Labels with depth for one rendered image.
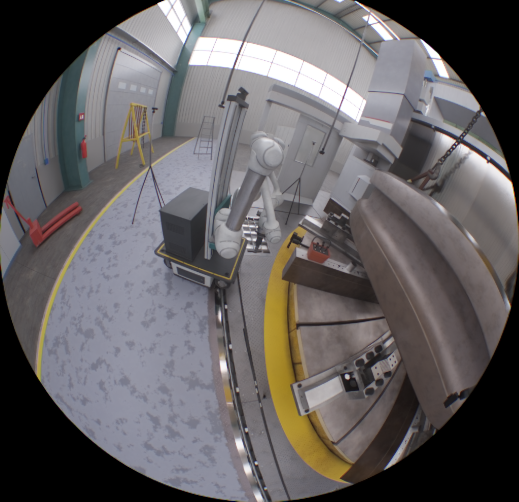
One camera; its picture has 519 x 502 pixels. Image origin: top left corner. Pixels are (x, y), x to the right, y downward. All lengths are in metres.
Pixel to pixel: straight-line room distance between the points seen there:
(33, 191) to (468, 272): 6.96
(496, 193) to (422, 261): 3.73
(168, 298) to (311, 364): 1.54
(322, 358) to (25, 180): 6.55
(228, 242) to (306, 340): 1.10
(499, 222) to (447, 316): 3.54
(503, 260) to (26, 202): 10.34
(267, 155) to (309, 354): 1.49
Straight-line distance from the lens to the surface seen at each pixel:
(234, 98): 1.09
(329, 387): 1.43
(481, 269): 1.29
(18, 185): 5.53
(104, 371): 1.94
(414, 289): 1.45
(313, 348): 1.55
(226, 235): 0.94
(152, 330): 1.73
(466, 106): 7.66
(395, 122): 4.16
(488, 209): 4.72
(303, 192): 4.54
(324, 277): 1.71
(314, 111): 3.99
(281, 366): 1.72
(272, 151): 0.71
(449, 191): 4.74
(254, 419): 1.70
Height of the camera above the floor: 1.59
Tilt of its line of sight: 40 degrees down
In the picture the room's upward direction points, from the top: 20 degrees clockwise
